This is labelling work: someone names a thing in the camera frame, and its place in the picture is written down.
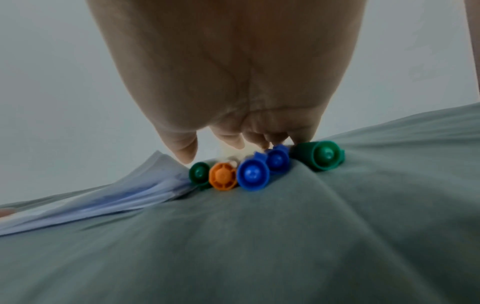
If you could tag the person's right hand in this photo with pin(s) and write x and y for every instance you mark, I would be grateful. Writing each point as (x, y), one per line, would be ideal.
(232, 74)

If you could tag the person's left hand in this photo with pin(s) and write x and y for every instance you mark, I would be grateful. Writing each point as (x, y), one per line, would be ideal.
(5, 213)

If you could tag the small blue marker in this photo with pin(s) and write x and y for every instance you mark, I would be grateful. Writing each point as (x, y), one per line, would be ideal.
(277, 158)

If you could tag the orange capped marker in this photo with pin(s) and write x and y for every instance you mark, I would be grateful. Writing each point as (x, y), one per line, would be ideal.
(223, 175)

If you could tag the large blue marker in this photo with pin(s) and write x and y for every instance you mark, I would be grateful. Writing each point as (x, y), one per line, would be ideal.
(253, 175)

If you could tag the small green marker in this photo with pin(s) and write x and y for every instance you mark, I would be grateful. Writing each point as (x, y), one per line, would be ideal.
(198, 174)

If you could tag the stack of white papers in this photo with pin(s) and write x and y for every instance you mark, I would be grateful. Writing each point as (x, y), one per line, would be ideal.
(112, 196)

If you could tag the large green marker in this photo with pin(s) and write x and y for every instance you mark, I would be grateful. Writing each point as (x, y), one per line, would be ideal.
(322, 155)

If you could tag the grey-green cloth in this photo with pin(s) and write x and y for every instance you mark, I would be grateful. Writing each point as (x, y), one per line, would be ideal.
(281, 237)

